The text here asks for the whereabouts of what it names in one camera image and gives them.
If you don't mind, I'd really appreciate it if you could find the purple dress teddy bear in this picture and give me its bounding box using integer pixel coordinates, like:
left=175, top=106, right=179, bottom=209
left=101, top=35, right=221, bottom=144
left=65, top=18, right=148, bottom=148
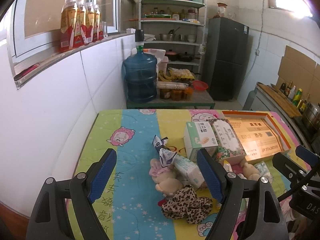
left=232, top=162, right=260, bottom=181

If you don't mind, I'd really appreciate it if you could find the leopard print scrunchie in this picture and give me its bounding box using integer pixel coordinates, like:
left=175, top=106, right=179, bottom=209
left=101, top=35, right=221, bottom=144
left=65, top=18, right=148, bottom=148
left=161, top=185, right=213, bottom=224

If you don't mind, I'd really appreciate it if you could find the pale green tissue packet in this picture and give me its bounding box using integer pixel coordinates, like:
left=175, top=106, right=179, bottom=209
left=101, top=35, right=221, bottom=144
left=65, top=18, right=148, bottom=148
left=174, top=154, right=204, bottom=189

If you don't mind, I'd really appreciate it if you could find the pink hat teddy bear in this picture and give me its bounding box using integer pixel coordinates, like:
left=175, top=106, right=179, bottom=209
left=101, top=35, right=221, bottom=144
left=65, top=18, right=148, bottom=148
left=149, top=158, right=183, bottom=197

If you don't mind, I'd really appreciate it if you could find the small green tissue packet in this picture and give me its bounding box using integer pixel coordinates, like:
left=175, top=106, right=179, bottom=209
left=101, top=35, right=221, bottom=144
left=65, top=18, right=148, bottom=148
left=254, top=161, right=273, bottom=184

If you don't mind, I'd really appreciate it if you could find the orange shallow cardboard box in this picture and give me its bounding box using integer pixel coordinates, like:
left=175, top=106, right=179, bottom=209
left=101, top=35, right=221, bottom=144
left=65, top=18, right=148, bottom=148
left=222, top=110, right=291, bottom=164

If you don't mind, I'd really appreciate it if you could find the green yellow bottle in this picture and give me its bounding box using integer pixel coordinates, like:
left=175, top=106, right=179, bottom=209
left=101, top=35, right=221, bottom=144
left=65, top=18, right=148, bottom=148
left=292, top=88, right=303, bottom=106

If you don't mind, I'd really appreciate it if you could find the floral tissue pack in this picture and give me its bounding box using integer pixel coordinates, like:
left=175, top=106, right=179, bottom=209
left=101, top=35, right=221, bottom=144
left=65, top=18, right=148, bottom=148
left=208, top=119, right=246, bottom=165

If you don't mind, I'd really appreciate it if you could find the colourful cartoon bed sheet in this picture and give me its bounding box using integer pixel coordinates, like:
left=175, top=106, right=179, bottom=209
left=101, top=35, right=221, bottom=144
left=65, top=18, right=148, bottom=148
left=65, top=108, right=313, bottom=240

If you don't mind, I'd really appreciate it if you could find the wooden cutting board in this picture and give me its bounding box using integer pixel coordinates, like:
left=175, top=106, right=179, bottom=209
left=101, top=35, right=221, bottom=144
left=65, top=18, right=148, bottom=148
left=257, top=82, right=302, bottom=118

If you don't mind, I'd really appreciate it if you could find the grey side cabinet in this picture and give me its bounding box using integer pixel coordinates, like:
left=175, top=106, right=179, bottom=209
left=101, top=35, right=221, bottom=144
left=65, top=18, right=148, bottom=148
left=242, top=84, right=312, bottom=150

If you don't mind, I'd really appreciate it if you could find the green white tissue box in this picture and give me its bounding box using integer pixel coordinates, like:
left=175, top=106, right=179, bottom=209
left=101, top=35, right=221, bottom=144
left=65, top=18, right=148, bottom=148
left=183, top=121, right=218, bottom=162

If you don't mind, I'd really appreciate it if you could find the green low table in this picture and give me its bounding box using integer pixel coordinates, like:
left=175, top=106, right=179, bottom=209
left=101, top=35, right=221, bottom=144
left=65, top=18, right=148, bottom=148
left=126, top=90, right=215, bottom=109

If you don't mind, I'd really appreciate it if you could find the red plastic basket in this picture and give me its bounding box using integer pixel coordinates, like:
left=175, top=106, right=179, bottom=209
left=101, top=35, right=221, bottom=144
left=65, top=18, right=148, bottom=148
left=192, top=80, right=208, bottom=92

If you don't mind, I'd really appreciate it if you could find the black refrigerator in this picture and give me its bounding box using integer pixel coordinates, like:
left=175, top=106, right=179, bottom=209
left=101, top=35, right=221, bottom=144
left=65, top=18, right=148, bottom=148
left=201, top=17, right=249, bottom=101

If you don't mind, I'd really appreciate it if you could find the egg carton tray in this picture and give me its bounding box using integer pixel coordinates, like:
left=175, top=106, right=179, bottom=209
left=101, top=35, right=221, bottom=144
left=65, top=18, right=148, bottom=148
left=169, top=68, right=195, bottom=81

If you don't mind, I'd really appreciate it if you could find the bananas bunch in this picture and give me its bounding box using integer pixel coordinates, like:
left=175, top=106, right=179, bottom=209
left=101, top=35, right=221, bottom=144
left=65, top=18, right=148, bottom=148
left=158, top=70, right=172, bottom=82

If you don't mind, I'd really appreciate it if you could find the blue water jug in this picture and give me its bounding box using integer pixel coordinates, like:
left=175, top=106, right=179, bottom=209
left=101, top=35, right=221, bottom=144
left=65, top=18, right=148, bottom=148
left=124, top=29, right=157, bottom=103

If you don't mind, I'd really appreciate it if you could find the grey metal shelf rack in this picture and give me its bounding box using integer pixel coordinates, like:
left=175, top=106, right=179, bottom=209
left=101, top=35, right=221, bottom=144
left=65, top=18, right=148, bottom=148
left=137, top=0, right=207, bottom=77

